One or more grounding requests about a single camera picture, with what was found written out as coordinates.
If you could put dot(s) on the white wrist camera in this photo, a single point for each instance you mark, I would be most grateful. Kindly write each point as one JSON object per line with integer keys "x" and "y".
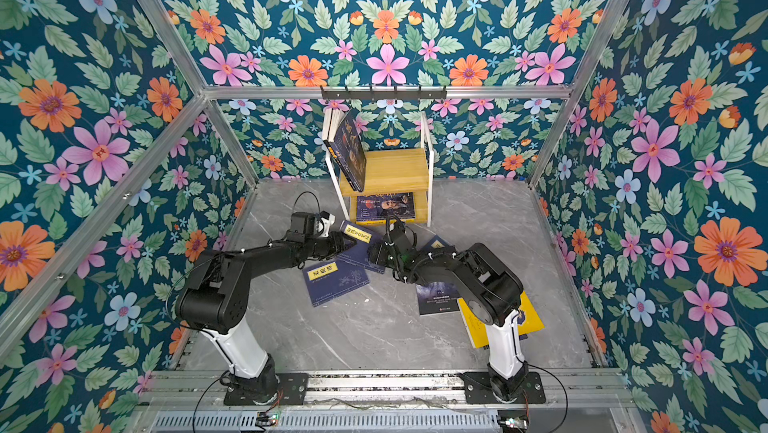
{"x": 325, "y": 220}
{"x": 397, "y": 236}

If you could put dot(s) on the navy book yellow label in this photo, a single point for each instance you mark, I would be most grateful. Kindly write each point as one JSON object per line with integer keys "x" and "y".
{"x": 362, "y": 238}
{"x": 328, "y": 280}
{"x": 435, "y": 243}

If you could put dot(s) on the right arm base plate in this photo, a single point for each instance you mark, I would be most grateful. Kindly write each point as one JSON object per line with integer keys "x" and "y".
{"x": 486, "y": 388}

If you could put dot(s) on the black wolf cover book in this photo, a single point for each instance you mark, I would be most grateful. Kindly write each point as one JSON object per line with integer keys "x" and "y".
{"x": 436, "y": 298}

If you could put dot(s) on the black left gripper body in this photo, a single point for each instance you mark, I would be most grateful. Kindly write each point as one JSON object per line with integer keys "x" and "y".
{"x": 323, "y": 247}

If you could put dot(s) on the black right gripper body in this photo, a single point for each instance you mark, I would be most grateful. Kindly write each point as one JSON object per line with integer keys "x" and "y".
{"x": 385, "y": 257}

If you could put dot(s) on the yellow cartoon cover book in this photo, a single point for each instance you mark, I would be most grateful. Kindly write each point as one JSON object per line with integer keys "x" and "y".
{"x": 528, "y": 322}

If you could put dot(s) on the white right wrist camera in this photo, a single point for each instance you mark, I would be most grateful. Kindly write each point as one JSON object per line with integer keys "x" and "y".
{"x": 397, "y": 236}

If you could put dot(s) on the black book leaning on shelf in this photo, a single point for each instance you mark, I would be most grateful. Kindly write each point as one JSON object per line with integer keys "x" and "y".
{"x": 333, "y": 145}

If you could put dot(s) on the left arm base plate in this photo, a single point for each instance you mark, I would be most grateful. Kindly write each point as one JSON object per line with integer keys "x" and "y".
{"x": 266, "y": 390}

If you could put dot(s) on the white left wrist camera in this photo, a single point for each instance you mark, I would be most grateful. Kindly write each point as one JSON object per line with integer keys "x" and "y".
{"x": 325, "y": 220}

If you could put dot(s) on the aluminium mounting rail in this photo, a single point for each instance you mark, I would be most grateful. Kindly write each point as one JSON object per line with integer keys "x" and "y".
{"x": 577, "y": 388}

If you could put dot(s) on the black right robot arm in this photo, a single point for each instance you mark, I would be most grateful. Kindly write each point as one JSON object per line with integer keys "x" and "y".
{"x": 491, "y": 291}

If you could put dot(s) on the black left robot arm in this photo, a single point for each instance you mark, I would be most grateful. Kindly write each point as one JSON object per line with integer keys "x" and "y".
{"x": 215, "y": 298}

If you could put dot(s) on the white wooden two-tier shelf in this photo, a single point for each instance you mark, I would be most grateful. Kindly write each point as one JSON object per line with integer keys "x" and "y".
{"x": 356, "y": 172}

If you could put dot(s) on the black hook rack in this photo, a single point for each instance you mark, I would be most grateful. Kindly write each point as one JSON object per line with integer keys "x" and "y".
{"x": 371, "y": 93}

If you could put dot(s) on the purple portrait book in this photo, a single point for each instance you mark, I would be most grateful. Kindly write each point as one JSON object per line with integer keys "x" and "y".
{"x": 351, "y": 148}
{"x": 374, "y": 208}

